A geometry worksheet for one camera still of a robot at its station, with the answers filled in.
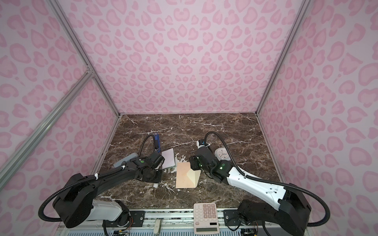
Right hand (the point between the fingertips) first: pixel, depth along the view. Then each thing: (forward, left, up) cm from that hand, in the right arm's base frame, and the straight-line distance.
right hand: (192, 158), depth 78 cm
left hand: (-6, +19, -12) cm, 23 cm away
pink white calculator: (-25, -7, -13) cm, 29 cm away
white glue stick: (-11, +20, -12) cm, 26 cm away
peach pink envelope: (-4, +4, -17) cm, 18 cm away
